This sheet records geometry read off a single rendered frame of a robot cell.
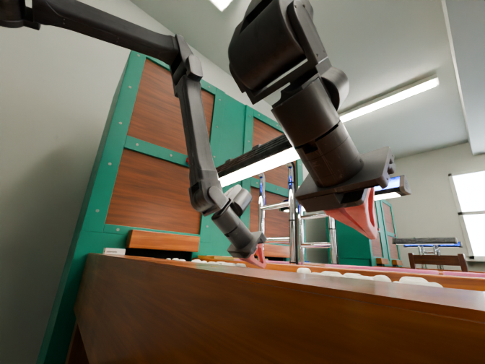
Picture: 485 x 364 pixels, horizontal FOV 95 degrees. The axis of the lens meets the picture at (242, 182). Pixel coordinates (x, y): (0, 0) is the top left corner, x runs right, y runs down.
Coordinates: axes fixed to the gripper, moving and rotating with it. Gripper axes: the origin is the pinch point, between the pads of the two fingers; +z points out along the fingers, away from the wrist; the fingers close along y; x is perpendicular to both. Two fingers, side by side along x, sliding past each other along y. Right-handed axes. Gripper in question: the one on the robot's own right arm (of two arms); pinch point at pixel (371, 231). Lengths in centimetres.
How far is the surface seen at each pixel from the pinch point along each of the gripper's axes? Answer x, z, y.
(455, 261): -168, 191, 33
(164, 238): -5, 1, 84
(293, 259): -15.2, 22.8, 34.4
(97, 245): 13, -13, 90
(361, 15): -258, -36, 37
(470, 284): -9.1, 20.0, -5.0
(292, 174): -37, 5, 34
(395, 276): -9.4, 19.8, 5.1
